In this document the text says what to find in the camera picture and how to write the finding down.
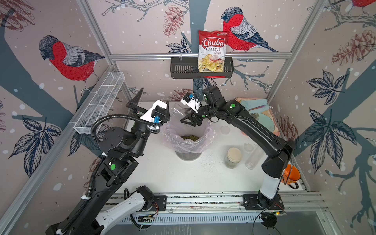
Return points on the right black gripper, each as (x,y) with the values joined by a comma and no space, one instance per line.
(193,119)

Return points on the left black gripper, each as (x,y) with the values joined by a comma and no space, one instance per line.
(132,102)

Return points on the clear jar lid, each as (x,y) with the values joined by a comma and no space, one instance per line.
(225,130)
(248,148)

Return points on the beige lidded bean jar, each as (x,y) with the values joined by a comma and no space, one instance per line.
(233,157)

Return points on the tall clear bean jar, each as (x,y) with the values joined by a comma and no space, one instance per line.
(255,156)

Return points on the short clear bean jar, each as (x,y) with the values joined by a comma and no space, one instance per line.
(178,112)

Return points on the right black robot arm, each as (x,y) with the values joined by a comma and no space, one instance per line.
(278,151)

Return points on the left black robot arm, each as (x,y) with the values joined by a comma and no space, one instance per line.
(119,150)

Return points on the mung beans in bin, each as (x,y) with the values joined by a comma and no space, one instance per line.
(190,137)

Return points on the mesh waste bin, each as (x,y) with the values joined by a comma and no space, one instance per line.
(187,156)

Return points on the teal folded cloth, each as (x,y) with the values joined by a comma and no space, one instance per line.
(255,105)

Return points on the teal plate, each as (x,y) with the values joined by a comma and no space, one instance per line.
(265,121)

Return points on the red Chuba chips bag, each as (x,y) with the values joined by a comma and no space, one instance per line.
(212,50)

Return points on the orange mug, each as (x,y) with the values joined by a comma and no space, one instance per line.
(291,176)

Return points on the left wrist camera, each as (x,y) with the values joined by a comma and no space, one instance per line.
(156,113)

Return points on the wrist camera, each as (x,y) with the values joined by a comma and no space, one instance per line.
(156,113)
(190,100)

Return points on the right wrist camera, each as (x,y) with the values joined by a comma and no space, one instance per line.
(190,100)

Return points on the black wall basket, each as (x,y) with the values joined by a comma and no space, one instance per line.
(187,68)

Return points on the white wire mesh shelf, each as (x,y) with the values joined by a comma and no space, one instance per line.
(100,102)

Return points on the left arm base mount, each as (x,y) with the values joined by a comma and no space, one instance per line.
(158,204)

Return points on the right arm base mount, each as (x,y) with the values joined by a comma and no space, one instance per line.
(255,202)

